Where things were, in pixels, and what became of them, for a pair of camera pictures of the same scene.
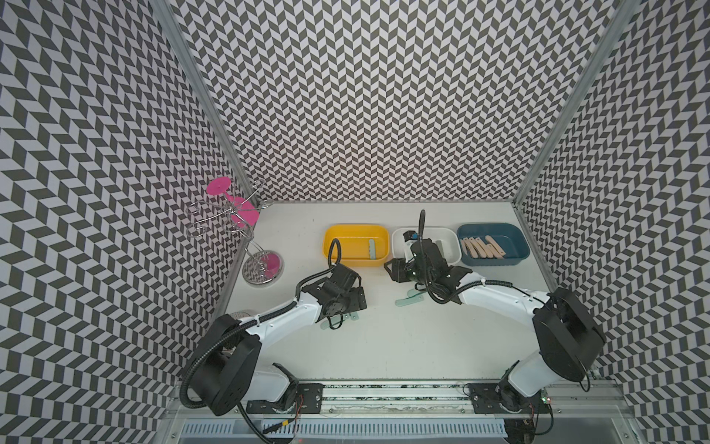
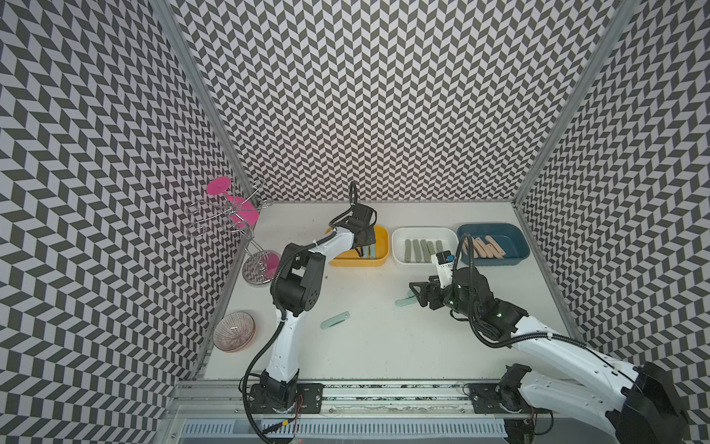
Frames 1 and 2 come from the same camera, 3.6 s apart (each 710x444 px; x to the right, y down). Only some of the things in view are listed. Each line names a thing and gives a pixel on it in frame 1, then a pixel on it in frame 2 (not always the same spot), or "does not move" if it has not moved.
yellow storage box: [361, 245] does not move
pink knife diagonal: [480, 247] does not move
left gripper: [358, 298] -> [371, 234]
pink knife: [495, 244] does not move
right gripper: [397, 270] -> [433, 286]
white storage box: [447, 238] does not move
